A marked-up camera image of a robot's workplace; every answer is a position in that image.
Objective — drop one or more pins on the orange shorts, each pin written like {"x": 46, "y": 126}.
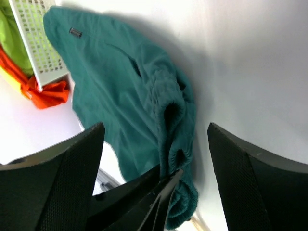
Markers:
{"x": 53, "y": 94}

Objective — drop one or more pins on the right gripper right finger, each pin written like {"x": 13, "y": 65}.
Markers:
{"x": 259, "y": 190}

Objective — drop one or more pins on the white plastic basket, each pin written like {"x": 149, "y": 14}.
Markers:
{"x": 47, "y": 64}

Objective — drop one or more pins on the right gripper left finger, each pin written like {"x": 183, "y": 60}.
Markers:
{"x": 51, "y": 190}

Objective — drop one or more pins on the lime green shorts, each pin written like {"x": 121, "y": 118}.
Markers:
{"x": 11, "y": 40}

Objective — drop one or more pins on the teal green shorts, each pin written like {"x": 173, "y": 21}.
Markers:
{"x": 131, "y": 85}

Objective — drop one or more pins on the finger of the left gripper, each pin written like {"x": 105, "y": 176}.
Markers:
{"x": 153, "y": 197}
{"x": 108, "y": 207}

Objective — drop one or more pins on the yellow shorts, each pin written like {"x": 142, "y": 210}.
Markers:
{"x": 10, "y": 80}

